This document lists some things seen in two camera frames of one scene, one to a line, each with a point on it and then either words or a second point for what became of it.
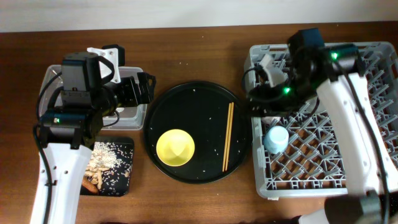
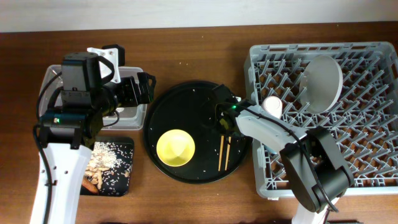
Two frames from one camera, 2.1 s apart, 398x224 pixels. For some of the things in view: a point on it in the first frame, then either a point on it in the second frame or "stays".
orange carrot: (87, 183) stays
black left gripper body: (129, 96) stays
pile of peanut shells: (103, 156) stays
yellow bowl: (175, 147) stays
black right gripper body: (283, 98) → (221, 124)
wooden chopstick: (227, 136) → (221, 153)
